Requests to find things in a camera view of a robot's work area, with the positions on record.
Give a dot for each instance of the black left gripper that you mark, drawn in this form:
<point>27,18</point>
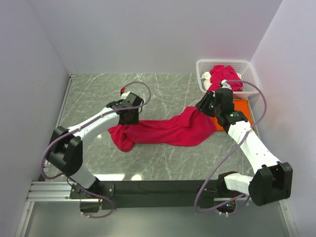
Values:
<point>135,120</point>

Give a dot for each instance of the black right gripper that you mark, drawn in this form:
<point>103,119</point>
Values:
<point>203,104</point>

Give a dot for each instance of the pink t shirt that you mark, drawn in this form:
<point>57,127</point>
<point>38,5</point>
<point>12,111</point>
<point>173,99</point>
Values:
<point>190,128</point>

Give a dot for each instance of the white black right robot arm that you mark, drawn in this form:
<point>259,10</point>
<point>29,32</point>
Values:
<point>272,180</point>

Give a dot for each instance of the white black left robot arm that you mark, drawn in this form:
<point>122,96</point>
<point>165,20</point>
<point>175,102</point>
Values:
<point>66,147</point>

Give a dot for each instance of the folded orange t shirt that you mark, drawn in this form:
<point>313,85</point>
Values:
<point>240,105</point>

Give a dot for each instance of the white cloth in basket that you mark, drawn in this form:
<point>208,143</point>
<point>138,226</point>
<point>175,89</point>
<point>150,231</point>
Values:
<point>206,79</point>

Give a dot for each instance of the crumpled pink shirt in basket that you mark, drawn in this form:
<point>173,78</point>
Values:
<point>220,73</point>

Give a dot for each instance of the white plastic laundry basket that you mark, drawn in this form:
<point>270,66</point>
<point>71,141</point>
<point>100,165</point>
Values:
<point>244,68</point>

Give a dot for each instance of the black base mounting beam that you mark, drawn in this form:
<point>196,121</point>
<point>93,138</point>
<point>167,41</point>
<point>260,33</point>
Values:
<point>167,193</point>

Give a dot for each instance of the aluminium front frame rail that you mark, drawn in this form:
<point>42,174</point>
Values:
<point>49,191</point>

